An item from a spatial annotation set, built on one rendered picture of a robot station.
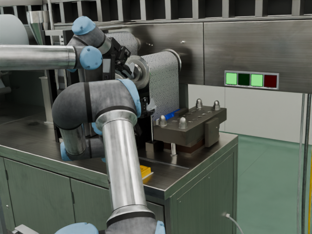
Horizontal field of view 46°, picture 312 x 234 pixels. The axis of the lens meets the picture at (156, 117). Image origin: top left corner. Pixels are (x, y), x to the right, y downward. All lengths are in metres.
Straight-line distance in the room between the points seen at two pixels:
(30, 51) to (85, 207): 0.79
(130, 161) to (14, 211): 1.32
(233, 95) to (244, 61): 2.66
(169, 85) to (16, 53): 0.79
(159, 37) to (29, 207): 1.09
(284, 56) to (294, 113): 2.55
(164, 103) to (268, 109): 2.66
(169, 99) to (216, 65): 0.27
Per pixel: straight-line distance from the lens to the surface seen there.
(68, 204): 1.76
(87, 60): 1.20
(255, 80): 1.69
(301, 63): 1.63
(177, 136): 1.51
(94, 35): 1.36
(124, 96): 1.00
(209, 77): 1.79
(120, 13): 2.05
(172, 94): 1.74
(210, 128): 1.63
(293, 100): 4.14
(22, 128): 2.20
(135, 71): 1.57
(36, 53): 1.17
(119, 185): 0.89
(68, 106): 1.01
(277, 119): 4.23
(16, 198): 2.10
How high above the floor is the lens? 1.50
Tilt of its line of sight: 16 degrees down
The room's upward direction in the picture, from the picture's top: 3 degrees counter-clockwise
